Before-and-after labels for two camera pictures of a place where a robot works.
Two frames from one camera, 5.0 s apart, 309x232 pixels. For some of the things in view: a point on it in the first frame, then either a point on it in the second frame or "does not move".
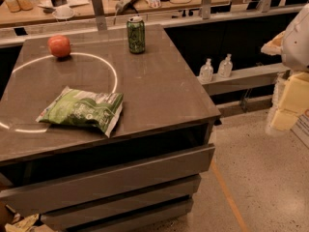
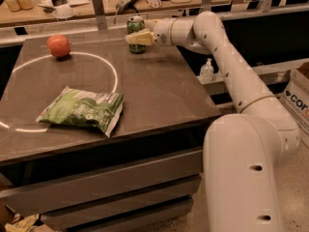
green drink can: [135, 27] does not move
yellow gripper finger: [274, 46] -> [150, 24]
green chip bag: [74, 106] does not move
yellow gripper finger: [294, 101] -> [143, 38]
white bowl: [63, 13] does not move
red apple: [59, 45] does not move
